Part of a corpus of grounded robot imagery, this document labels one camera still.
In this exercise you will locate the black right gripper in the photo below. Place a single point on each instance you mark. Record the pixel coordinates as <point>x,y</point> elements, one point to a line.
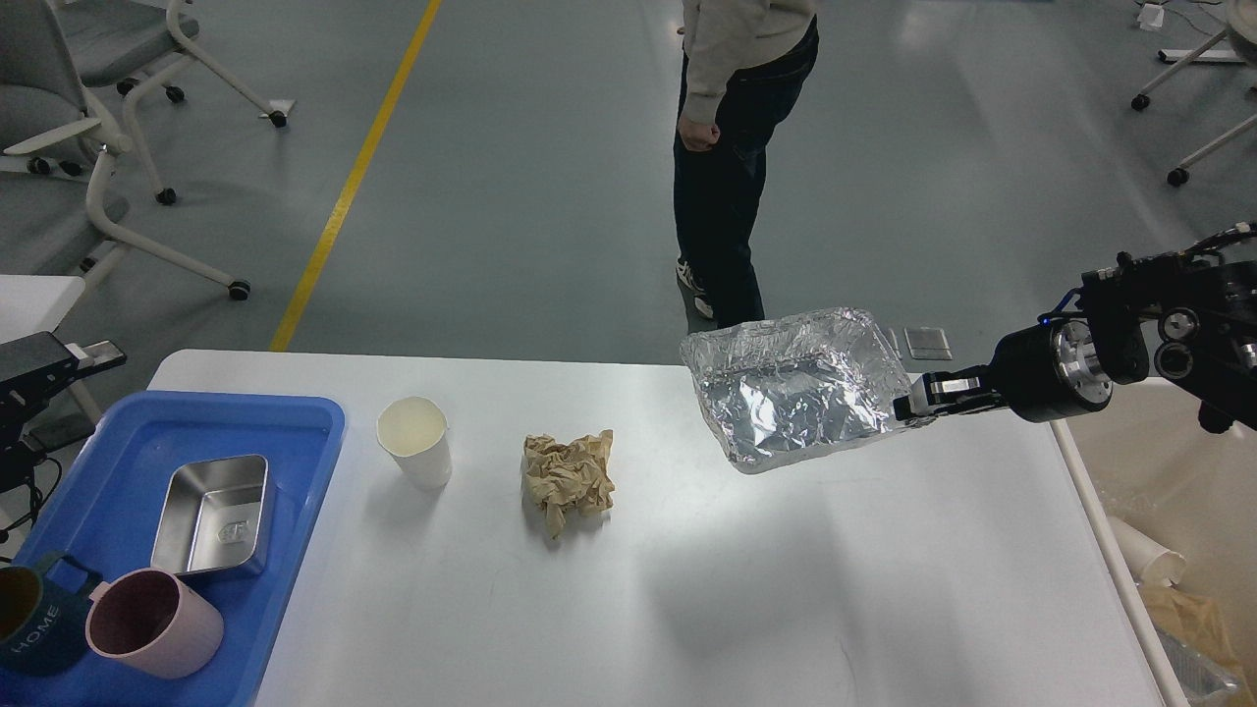
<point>1042,373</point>

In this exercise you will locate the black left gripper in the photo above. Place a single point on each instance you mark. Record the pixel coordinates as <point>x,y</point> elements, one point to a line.
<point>34,370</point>

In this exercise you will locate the aluminium foil tray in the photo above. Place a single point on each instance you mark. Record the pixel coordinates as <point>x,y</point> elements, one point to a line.
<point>797,388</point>

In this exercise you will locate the metal rectangular tin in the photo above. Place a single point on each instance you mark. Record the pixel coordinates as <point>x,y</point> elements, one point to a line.
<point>215,519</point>

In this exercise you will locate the pink plastic mug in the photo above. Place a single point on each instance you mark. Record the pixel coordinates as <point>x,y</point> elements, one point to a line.
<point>150,621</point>

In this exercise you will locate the white paper cup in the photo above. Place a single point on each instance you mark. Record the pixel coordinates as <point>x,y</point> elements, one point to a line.
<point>413,432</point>

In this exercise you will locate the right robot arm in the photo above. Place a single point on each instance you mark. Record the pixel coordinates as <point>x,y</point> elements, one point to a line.
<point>1187,314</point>

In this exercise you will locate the floor socket plate right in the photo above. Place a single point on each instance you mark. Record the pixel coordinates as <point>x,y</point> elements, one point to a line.
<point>927,344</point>

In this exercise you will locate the floor socket plate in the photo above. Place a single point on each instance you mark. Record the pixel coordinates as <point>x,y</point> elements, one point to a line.
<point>893,341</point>
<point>927,344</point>

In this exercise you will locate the floor socket plate left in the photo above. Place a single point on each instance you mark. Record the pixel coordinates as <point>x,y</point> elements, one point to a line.
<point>893,341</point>

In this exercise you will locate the white side table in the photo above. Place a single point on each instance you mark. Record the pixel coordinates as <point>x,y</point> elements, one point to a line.
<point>33,304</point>

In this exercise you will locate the beige plastic bin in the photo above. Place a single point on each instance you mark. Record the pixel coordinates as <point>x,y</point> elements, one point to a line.
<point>1145,460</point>

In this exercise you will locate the grey office chair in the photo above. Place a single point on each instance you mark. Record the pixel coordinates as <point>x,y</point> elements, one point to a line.
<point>112,42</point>
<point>64,146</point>

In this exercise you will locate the dark blue HOME mug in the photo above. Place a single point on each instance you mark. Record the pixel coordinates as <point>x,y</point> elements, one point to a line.
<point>42,623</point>

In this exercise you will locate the paper cup in bin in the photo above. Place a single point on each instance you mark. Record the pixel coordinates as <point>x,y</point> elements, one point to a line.
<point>1149,562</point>

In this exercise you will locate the person in beige sweater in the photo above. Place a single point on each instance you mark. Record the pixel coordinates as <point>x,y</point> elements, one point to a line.
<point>743,69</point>

